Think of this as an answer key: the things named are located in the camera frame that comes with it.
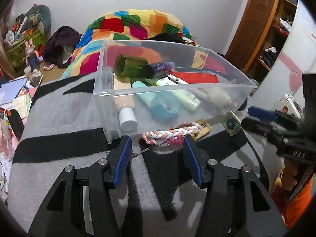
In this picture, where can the beige cosmetic tube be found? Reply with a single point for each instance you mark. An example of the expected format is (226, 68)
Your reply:
(123, 101)

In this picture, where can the dark folded clothes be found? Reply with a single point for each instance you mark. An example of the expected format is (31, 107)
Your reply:
(270, 56)

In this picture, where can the white toy vehicle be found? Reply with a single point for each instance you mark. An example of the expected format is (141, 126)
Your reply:
(286, 106)

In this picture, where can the tan card tag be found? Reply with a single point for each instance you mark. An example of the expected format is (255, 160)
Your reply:
(203, 129)

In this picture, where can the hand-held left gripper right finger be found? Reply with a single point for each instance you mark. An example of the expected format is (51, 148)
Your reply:
(191, 160)

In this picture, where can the white tube with dark label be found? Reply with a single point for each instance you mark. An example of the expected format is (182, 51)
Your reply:
(165, 81)

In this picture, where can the folded clothes with white top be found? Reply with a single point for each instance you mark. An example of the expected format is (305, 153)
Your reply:
(286, 24)

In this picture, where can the blue notebook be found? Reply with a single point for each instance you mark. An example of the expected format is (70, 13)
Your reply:
(12, 90)

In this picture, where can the wooden door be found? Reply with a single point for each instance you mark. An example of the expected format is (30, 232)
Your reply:
(254, 22)

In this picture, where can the mint green tube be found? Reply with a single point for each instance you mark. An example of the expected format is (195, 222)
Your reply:
(142, 87)

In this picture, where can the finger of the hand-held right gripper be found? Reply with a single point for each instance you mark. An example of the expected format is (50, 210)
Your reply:
(256, 126)
(261, 113)

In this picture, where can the pink notebook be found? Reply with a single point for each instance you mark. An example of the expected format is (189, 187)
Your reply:
(30, 91)

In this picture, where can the dark clothing pile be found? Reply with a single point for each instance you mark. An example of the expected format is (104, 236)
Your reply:
(59, 44)

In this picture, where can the red packet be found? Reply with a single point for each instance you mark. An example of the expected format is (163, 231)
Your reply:
(197, 77)

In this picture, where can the white fluffy pom-pom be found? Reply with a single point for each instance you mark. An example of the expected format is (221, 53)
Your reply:
(217, 96)

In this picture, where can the grey black striped blanket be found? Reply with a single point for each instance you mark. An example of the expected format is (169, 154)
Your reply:
(61, 128)

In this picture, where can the clear plastic storage box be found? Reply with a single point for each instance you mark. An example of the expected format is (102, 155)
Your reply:
(106, 118)

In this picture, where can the pink white scrunchie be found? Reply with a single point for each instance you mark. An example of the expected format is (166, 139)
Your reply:
(48, 66)

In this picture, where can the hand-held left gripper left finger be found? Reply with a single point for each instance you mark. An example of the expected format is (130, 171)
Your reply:
(122, 160)

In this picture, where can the person's right hand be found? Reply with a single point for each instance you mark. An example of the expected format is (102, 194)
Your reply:
(291, 175)

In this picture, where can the pink rabbit toy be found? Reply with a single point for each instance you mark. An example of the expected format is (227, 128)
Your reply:
(30, 49)

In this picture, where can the purple cosmetic bottle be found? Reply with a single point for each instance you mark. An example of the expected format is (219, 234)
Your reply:
(160, 68)

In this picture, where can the long pale green tube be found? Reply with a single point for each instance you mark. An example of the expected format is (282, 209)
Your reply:
(184, 97)

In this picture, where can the dark green glass bottle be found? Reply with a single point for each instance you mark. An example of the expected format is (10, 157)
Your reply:
(133, 66)

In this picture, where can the grey green neck pillow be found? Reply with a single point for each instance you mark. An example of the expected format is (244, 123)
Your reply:
(44, 17)

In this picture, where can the green cluttered storage box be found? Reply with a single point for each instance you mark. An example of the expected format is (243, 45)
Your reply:
(17, 49)

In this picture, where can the green white booklet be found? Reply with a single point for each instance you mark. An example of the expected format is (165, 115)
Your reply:
(23, 106)

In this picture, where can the black handheld device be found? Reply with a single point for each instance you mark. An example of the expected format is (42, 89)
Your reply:
(16, 126)

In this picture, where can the green square compact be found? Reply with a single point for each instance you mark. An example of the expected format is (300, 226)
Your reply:
(230, 124)

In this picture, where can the black garment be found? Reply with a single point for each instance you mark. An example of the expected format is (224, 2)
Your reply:
(167, 38)

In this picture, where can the white pen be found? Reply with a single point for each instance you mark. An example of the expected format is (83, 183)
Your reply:
(179, 79)

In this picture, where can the colourful patchwork quilt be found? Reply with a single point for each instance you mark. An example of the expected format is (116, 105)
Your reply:
(118, 24)

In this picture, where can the blue drinking bottle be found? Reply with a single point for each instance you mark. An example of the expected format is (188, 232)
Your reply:
(34, 63)

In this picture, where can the white sliding wardrobe door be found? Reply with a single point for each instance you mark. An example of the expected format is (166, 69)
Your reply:
(293, 54)

